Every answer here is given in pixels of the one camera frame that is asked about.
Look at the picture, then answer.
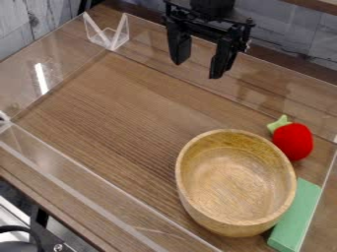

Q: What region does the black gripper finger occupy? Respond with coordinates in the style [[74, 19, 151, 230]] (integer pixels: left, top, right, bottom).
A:
[[166, 20, 193, 65], [210, 37, 237, 79]]

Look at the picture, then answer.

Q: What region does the red plush strawberry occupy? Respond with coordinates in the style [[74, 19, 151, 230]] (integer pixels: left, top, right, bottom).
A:
[[268, 114, 313, 161]]

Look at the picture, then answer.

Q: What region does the wooden bowl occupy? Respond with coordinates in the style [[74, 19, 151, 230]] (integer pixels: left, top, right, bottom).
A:
[[175, 129, 296, 237]]

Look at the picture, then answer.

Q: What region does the clear acrylic corner bracket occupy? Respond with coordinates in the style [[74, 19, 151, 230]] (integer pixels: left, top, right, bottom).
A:
[[83, 12, 128, 51]]

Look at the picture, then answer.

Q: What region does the green rectangular block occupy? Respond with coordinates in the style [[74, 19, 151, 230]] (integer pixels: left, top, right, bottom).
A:
[[268, 178, 321, 252]]

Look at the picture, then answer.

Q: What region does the black table leg frame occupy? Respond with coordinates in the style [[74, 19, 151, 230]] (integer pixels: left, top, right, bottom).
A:
[[30, 205, 91, 252]]

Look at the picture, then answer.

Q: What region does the clear acrylic enclosure wall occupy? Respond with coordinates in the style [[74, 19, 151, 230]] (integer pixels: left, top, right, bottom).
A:
[[0, 6, 337, 252]]

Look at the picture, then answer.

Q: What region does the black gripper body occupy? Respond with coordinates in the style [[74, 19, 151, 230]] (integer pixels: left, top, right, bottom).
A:
[[163, 0, 256, 52]]

